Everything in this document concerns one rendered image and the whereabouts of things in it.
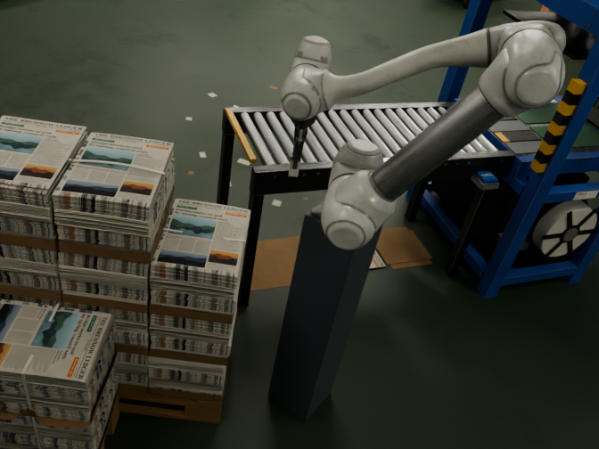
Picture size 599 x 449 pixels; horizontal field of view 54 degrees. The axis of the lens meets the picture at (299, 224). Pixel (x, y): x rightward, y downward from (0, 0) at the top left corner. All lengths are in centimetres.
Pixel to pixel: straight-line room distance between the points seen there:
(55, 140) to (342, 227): 101
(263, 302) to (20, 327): 129
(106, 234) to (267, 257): 150
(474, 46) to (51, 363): 152
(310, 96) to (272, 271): 181
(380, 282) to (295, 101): 193
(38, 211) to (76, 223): 11
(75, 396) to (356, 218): 104
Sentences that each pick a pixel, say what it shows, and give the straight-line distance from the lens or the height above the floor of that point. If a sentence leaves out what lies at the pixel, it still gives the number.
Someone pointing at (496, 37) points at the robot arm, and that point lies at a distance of 164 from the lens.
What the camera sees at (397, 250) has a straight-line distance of 352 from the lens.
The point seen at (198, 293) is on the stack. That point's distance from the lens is 201.
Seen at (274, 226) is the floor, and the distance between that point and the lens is 347.
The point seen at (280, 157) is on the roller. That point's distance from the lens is 259.
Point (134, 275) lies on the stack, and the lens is 200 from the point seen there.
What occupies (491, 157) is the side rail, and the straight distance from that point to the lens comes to 303.
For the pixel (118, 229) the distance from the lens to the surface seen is 188.
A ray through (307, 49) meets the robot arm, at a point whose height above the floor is 156.
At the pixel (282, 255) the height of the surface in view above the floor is 0.
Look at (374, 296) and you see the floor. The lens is 319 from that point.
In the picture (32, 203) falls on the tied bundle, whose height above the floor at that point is 101.
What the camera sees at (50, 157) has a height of 107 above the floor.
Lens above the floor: 217
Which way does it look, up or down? 38 degrees down
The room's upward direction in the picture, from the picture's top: 11 degrees clockwise
